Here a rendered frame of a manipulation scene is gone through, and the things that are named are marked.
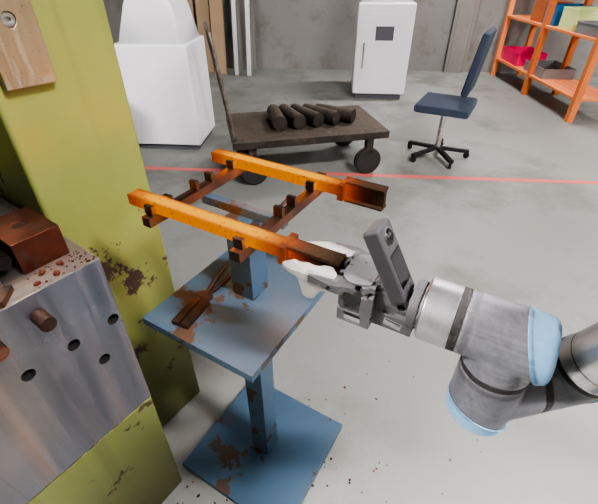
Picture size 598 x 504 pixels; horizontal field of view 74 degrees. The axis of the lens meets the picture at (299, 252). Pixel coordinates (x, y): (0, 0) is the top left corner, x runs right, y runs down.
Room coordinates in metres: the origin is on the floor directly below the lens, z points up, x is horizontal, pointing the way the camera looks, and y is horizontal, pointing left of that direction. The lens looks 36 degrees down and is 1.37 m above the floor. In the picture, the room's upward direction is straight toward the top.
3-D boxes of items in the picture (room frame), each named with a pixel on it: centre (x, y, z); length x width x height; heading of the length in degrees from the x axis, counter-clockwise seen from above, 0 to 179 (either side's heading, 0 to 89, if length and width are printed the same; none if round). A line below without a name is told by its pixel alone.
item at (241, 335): (0.71, 0.12, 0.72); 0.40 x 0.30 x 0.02; 149
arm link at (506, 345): (0.35, -0.27, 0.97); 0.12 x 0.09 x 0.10; 60
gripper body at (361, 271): (0.44, -0.12, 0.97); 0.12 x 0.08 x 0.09; 60
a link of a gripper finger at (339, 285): (0.44, -0.06, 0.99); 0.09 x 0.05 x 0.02; 73
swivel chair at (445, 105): (3.27, -1.21, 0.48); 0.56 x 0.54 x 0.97; 82
